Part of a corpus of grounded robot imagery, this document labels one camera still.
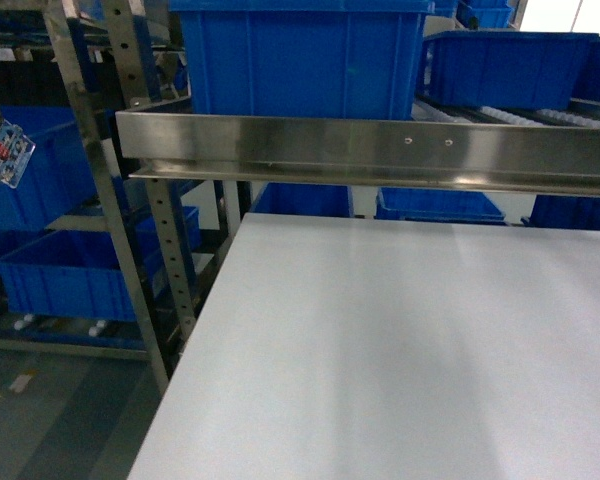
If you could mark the left shelf lower blue container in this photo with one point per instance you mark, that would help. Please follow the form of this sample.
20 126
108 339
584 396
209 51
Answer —
67 274

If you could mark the shelf blue container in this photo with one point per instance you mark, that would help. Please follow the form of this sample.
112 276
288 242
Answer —
67 274
58 177

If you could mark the left shelf upper blue container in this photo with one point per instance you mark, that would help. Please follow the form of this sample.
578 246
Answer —
58 177

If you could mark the lower blue bin left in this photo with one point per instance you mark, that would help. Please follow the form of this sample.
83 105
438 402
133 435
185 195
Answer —
304 200

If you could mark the lower blue bin centre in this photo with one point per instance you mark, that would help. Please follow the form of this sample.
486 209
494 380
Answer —
442 206

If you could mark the large left blue bin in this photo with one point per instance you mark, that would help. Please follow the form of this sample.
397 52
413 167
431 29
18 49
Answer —
315 59

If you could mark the lower blue bin right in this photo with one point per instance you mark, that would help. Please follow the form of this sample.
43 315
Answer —
564 212

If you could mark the centre blue bin on rollers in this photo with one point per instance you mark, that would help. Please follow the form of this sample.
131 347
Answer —
502 68

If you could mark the white roller track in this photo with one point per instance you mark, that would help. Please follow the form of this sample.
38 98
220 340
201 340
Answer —
428 110

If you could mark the stainless steel shelf rail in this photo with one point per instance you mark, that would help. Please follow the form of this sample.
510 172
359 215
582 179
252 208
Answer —
471 157

